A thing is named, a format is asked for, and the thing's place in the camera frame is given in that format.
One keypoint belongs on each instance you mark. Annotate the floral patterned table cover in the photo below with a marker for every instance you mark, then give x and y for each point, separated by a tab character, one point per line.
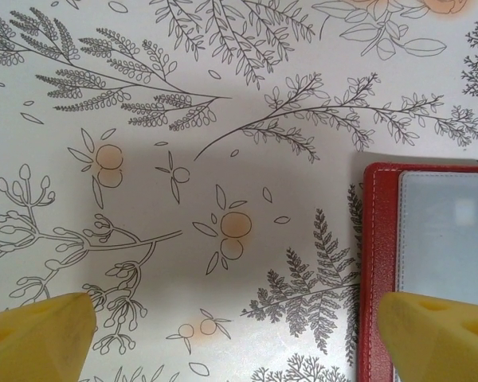
143	159

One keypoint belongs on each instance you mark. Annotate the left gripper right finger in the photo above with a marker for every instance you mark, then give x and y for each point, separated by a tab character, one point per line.
442	346

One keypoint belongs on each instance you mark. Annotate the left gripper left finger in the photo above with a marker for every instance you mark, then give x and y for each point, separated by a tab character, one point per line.
36	342

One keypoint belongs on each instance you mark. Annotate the red framed tablet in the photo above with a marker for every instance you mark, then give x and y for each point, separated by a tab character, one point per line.
442	238

